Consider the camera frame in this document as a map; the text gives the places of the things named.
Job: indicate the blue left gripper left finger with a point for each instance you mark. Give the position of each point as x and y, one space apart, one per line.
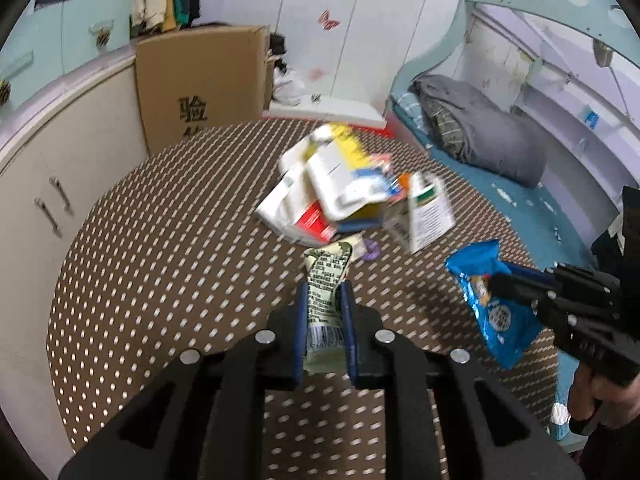
301 329

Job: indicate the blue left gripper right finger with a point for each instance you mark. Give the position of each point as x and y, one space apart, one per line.
347 303

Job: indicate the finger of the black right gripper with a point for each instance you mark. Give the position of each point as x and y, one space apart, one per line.
529 289

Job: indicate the white green snack wrapper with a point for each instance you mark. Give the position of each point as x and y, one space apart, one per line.
326 269

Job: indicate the blue snack bag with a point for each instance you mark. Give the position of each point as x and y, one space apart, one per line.
507 327

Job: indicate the white red medicine box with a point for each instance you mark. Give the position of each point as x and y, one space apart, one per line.
293 211

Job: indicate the person's right hand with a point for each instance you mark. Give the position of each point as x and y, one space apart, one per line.
590 394

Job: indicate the teal candy print bedsheet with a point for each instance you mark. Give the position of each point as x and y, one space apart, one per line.
532 230

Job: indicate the yellow white medicine box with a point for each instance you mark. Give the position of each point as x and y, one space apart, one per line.
350 183

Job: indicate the white green paper box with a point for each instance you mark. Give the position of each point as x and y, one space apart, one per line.
423 216

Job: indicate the folded grey quilt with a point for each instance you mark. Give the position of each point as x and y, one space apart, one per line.
472 129

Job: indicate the red storage bench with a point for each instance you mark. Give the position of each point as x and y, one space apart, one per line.
388 125

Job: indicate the blue plaid pillow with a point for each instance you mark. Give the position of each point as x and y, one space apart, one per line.
409 111

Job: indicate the white plastic bag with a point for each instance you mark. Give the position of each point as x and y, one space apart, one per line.
287 88

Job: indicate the large cardboard box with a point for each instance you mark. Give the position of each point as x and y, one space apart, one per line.
200 78

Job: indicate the white lower cabinet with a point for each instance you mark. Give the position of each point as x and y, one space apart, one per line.
62 151

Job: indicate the teal drawer unit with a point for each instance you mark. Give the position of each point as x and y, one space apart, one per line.
54 41

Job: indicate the teal bunk bed frame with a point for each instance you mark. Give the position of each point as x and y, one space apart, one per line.
572 67

